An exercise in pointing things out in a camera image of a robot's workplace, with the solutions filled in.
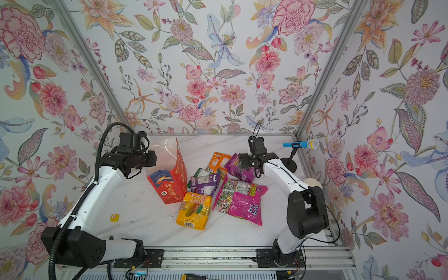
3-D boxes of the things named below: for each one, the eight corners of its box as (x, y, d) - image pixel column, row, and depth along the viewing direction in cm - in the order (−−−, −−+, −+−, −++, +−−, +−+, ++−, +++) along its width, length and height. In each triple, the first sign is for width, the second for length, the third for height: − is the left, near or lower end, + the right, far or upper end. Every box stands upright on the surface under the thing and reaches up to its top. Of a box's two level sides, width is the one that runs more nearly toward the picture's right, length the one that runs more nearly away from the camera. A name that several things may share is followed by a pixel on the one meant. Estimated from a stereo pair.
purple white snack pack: (190, 196, 92) (189, 192, 89) (192, 176, 100) (191, 172, 97) (219, 196, 92) (219, 192, 89) (220, 176, 100) (220, 172, 97)
